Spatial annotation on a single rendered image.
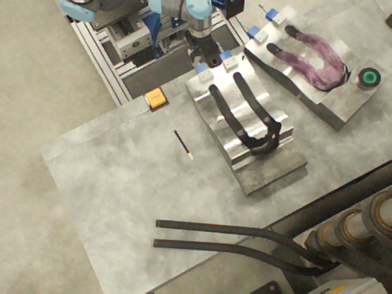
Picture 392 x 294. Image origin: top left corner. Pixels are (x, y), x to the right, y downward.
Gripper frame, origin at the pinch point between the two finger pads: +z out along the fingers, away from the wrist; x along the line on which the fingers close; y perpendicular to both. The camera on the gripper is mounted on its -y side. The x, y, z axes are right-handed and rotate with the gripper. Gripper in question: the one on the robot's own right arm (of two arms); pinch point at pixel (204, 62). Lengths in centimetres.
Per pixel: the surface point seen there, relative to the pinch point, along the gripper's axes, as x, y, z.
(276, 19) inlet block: -36.6, 8.4, 12.6
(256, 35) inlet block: -26.2, 6.1, 12.7
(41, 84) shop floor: 71, 81, 101
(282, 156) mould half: -10.3, -41.6, 14.9
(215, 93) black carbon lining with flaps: -0.3, -7.7, 12.7
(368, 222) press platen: -1, -74, -52
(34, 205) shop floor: 102, 14, 101
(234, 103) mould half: -4.6, -15.3, 12.6
